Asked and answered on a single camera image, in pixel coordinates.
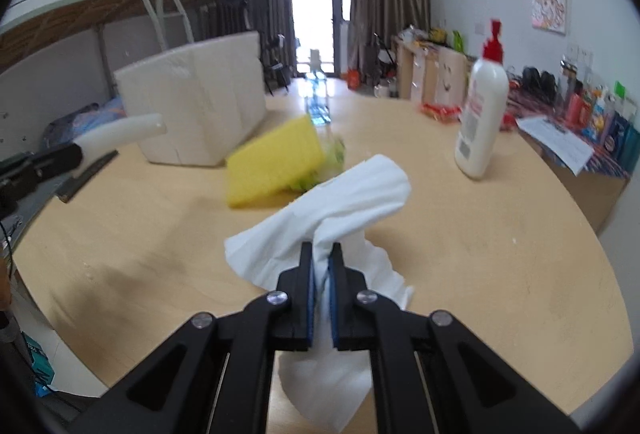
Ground green floral tissue pack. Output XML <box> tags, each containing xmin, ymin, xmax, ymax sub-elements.
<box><xmin>287</xmin><ymin>136</ymin><xmax>347</xmax><ymax>192</ymax></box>

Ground wooden side desk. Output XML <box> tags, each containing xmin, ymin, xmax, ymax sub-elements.
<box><xmin>520</xmin><ymin>134</ymin><xmax>628</xmax><ymax>235</ymax></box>

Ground yellow sponge cloth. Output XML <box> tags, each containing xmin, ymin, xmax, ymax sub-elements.
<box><xmin>226</xmin><ymin>115</ymin><xmax>326</xmax><ymax>208</ymax></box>

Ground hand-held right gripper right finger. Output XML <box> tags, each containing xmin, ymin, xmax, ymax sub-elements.
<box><xmin>327</xmin><ymin>241</ymin><xmax>583</xmax><ymax>434</ymax></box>

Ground wooden chair with smiley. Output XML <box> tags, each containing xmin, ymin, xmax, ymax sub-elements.
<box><xmin>435</xmin><ymin>48</ymin><xmax>472</xmax><ymax>106</ymax></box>

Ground black folding chair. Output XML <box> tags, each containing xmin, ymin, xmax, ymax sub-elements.
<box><xmin>262</xmin><ymin>34</ymin><xmax>293</xmax><ymax>95</ymax></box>

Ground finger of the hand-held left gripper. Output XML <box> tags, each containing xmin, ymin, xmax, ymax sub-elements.
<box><xmin>27</xmin><ymin>141</ymin><xmax>84</xmax><ymax>181</ymax></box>

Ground wooden desk with drawers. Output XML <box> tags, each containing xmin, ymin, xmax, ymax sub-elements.
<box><xmin>391</xmin><ymin>34</ymin><xmax>476</xmax><ymax>107</ymax></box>

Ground glass balcony door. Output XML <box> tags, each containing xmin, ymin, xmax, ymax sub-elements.
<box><xmin>284</xmin><ymin>0</ymin><xmax>352</xmax><ymax>77</ymax></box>

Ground clear spray bottle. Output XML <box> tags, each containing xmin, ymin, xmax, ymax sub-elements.
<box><xmin>304</xmin><ymin>49</ymin><xmax>332</xmax><ymax>127</ymax></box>

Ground black smartphone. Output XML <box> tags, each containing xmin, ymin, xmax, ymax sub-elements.
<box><xmin>55</xmin><ymin>150</ymin><xmax>120</xmax><ymax>204</ymax></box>

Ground black folding trolley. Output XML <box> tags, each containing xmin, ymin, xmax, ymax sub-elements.
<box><xmin>367</xmin><ymin>33</ymin><xmax>397</xmax><ymax>87</ymax></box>

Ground dark hanging clothes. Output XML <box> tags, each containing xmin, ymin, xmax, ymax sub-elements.
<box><xmin>217</xmin><ymin>0</ymin><xmax>261</xmax><ymax>35</ymax></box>

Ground white paper tissue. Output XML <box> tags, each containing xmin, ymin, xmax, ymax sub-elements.
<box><xmin>224</xmin><ymin>154</ymin><xmax>416</xmax><ymax>432</ymax></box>

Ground black headphones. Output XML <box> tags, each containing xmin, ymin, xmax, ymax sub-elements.
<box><xmin>520</xmin><ymin>66</ymin><xmax>558</xmax><ymax>107</ymax></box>

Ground blue orange checked quilt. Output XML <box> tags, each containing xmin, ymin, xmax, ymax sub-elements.
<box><xmin>42</xmin><ymin>96</ymin><xmax>126</xmax><ymax>145</ymax></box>

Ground teal cardboard box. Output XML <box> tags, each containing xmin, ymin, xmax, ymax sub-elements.
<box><xmin>20</xmin><ymin>331</ymin><xmax>56</xmax><ymax>397</ymax></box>

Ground patterned desk cloth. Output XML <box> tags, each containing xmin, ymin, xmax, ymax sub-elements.
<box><xmin>505</xmin><ymin>79</ymin><xmax>633</xmax><ymax>180</ymax></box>

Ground row of toiletry bottles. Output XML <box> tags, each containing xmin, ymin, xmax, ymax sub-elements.
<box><xmin>557</xmin><ymin>54</ymin><xmax>640</xmax><ymax>160</ymax></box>

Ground white lotion bottle red pump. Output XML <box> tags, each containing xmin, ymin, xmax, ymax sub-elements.
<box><xmin>454</xmin><ymin>19</ymin><xmax>510</xmax><ymax>180</ymax></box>

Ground white foam box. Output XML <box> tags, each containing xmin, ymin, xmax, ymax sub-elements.
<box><xmin>114</xmin><ymin>30</ymin><xmax>267</xmax><ymax>166</ymax></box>

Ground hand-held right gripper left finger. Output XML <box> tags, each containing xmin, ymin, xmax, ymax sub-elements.
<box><xmin>65</xmin><ymin>241</ymin><xmax>317</xmax><ymax>434</ymax></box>

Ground printed paper sheet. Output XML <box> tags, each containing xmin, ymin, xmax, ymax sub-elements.
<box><xmin>515</xmin><ymin>115</ymin><xmax>595</xmax><ymax>177</ymax></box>

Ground pink cartoon wall poster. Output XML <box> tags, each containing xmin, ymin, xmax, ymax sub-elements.
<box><xmin>531</xmin><ymin>0</ymin><xmax>568</xmax><ymax>36</ymax></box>

